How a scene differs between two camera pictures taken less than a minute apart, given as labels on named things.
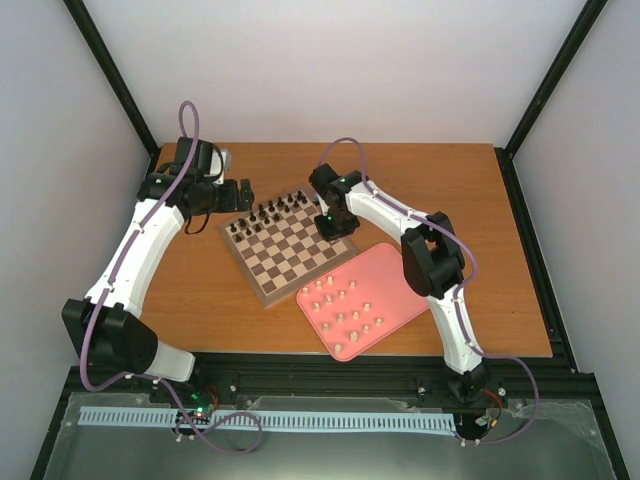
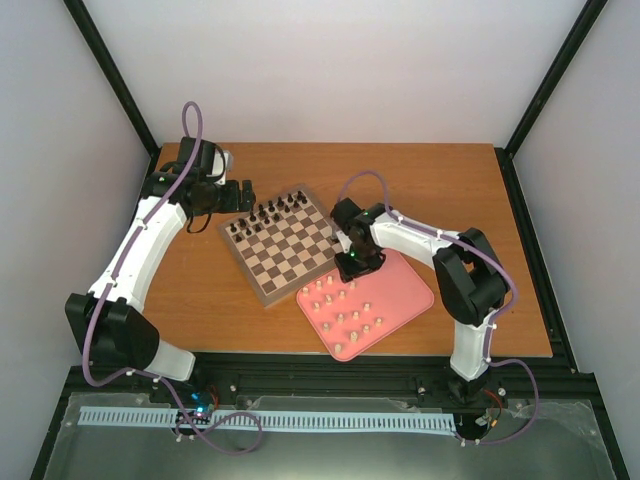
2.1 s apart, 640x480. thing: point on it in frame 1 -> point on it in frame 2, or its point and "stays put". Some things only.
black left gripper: (247, 197) stays put
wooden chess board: (279, 247) stays put
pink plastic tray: (361, 302) stays put
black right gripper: (330, 235) -> (348, 273)
